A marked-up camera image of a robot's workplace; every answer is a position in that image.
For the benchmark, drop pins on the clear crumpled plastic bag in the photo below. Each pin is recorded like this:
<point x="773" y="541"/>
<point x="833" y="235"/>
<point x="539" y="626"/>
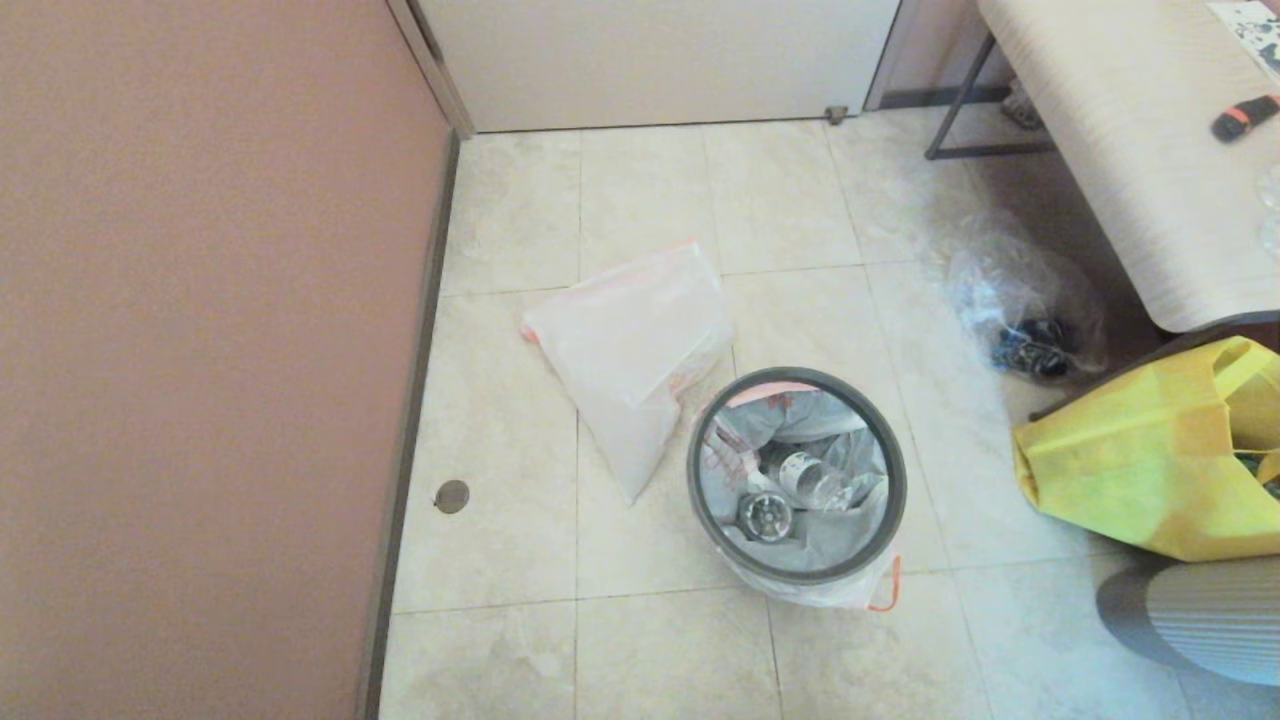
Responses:
<point x="1010" y="285"/>

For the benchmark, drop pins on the dark cable bundle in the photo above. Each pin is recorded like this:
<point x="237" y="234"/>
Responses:
<point x="1035" y="350"/>

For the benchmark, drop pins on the yellow non-woven shopping bag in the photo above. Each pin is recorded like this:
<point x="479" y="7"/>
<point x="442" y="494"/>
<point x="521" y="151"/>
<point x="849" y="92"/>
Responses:
<point x="1130" y="460"/>

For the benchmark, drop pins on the clear plastic bottle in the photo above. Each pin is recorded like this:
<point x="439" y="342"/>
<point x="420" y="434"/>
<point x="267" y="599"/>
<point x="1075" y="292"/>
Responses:
<point x="767" y="516"/>

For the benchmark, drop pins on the round metal floor drain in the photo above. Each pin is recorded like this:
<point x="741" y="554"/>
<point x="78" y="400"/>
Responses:
<point x="452" y="496"/>

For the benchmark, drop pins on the white door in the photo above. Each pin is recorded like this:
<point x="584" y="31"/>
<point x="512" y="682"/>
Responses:
<point x="650" y="60"/>

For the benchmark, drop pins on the metal door stop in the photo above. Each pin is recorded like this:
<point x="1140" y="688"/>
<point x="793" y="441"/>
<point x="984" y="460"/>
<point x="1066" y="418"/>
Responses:
<point x="837" y="114"/>

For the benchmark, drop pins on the grey item under table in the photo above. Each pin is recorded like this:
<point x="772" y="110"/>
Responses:
<point x="1020" y="105"/>

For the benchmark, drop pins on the light wood-grain table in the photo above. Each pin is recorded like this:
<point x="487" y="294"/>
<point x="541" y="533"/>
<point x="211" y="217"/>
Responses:
<point x="1120" y="150"/>

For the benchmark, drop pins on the white ribbed bin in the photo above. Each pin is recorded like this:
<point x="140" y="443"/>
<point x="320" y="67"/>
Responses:
<point x="1220" y="620"/>

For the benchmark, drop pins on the black and orange marker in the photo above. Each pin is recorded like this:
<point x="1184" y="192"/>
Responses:
<point x="1245" y="118"/>

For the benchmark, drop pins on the black-white patterned paper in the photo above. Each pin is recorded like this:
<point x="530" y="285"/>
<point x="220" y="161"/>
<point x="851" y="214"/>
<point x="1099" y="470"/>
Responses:
<point x="1255" y="25"/>

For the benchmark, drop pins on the dark metal table frame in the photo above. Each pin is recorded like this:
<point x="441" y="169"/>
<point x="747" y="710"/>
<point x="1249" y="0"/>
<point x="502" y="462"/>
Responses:
<point x="985" y="150"/>

